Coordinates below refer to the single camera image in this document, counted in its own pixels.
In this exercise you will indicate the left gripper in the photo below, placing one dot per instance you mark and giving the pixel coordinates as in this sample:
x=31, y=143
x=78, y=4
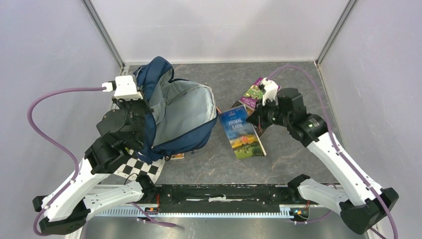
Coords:
x=123, y=103

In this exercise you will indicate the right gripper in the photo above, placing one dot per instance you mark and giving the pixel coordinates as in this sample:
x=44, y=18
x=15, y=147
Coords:
x=257, y=117

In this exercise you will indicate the purple Treehouse book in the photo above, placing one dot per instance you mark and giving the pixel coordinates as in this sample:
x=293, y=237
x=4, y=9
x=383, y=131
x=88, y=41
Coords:
x=252, y=95

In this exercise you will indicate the Animal Farm book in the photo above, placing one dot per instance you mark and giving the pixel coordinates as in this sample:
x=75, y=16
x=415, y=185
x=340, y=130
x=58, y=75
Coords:
x=241, y=134

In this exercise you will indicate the navy blue backpack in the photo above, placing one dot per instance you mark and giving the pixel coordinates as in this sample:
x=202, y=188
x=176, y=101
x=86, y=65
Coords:
x=183, y=113

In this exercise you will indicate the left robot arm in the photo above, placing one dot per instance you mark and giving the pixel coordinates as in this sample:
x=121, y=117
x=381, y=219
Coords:
x=71, y=205

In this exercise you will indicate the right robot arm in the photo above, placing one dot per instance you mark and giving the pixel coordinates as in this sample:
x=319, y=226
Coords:
x=329, y=155

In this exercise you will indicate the orange card pack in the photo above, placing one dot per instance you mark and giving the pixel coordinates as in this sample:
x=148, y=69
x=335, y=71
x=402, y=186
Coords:
x=177, y=156

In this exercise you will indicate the Three Days dark book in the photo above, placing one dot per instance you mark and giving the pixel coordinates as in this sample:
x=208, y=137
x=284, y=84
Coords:
x=260, y=130

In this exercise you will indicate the checkerboard calibration board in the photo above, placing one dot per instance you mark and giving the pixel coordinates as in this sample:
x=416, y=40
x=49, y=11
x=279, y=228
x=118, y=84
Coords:
x=135, y=167

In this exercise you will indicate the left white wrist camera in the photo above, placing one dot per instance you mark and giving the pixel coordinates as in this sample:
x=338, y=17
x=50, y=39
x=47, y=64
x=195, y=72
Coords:
x=124, y=88

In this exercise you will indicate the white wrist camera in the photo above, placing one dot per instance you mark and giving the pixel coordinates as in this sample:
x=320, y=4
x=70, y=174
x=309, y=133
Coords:
x=124, y=88
x=269, y=90

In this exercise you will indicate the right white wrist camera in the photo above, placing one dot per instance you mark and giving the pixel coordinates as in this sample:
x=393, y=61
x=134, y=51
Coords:
x=269, y=90

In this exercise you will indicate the aluminium frame rail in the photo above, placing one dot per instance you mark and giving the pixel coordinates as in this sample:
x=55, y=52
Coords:
x=146, y=210

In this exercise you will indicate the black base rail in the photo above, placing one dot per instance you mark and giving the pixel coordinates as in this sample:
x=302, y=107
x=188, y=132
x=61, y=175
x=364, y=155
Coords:
x=222, y=198

